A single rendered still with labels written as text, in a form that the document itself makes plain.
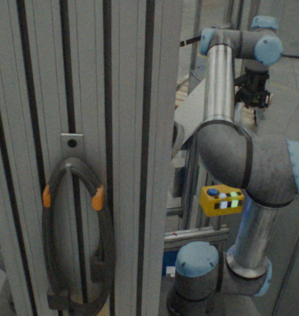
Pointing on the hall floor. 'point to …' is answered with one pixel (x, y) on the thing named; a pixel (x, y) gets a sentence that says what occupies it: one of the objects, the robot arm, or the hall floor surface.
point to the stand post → (188, 181)
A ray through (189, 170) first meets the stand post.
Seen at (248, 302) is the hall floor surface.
